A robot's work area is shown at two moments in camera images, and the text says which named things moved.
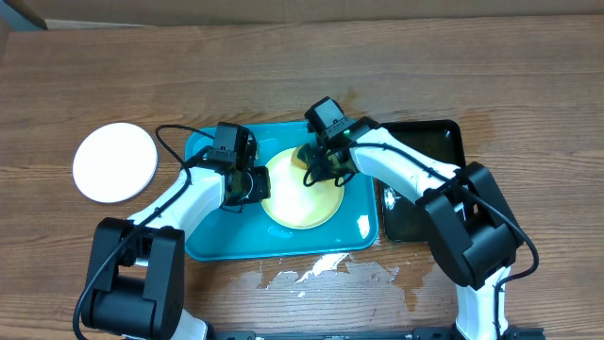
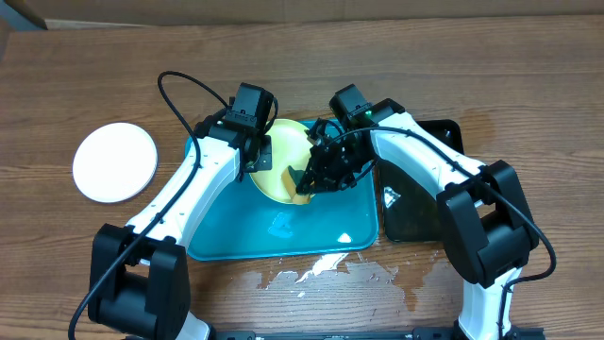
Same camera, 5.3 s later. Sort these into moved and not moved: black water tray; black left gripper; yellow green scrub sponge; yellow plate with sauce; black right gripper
Moved: yellow plate with sauce; black left gripper; yellow green scrub sponge
Not moved: black water tray; black right gripper
